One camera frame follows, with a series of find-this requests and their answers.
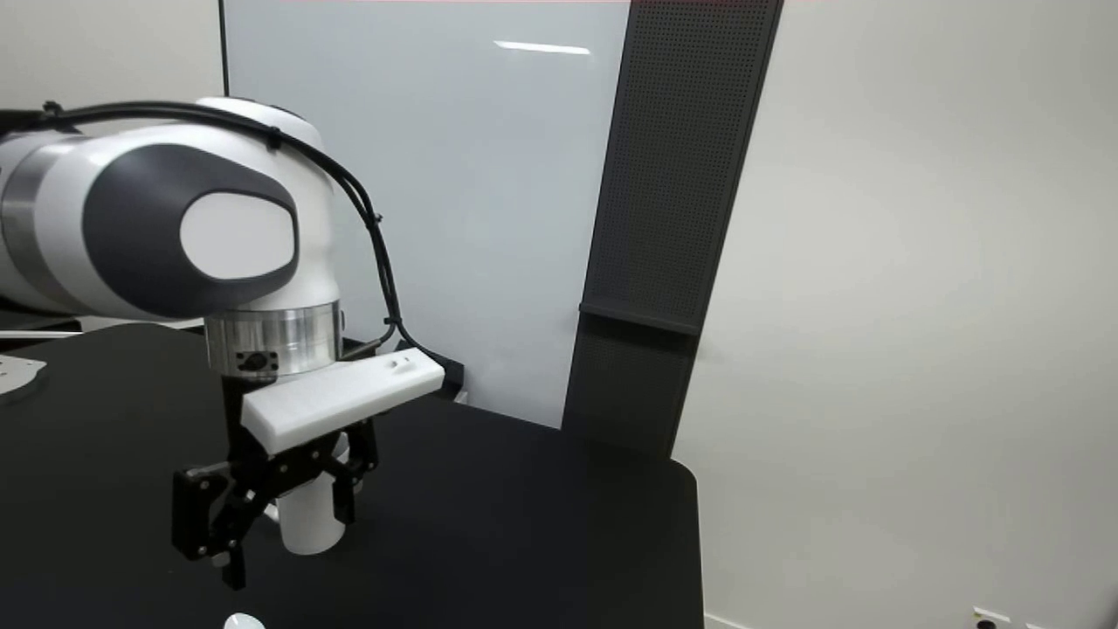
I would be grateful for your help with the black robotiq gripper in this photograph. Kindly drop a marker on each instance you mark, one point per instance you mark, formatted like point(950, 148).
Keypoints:
point(290, 469)

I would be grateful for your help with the white spoon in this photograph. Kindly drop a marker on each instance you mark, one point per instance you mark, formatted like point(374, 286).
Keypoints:
point(242, 622)

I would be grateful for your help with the white franka robot arm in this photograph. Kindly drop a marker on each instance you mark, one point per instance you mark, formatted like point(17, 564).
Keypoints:
point(116, 232)

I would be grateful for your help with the white ceramic mug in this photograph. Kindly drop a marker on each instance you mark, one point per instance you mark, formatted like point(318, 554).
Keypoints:
point(313, 525)

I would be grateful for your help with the small black box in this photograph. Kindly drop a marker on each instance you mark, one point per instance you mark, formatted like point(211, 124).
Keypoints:
point(451, 377)

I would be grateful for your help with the black side table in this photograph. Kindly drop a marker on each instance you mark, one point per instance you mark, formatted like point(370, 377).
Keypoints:
point(23, 328)

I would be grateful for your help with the large white board panel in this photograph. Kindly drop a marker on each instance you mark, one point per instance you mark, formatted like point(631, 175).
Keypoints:
point(526, 232)

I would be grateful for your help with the dark grey pillar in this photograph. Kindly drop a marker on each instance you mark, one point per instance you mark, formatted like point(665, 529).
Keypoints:
point(665, 175)

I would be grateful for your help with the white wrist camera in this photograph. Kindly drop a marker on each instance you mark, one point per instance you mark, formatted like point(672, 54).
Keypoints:
point(337, 403)

